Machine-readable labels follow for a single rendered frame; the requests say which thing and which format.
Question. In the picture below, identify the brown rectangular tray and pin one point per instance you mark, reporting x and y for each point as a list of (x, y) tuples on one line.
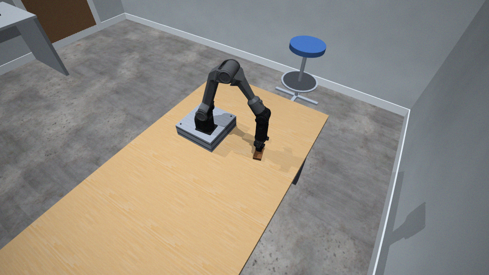
[(258, 155)]

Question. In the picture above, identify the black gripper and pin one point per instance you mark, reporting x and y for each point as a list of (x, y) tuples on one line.
[(259, 141)]

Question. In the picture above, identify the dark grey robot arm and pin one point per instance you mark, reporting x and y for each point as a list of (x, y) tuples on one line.
[(229, 71)]

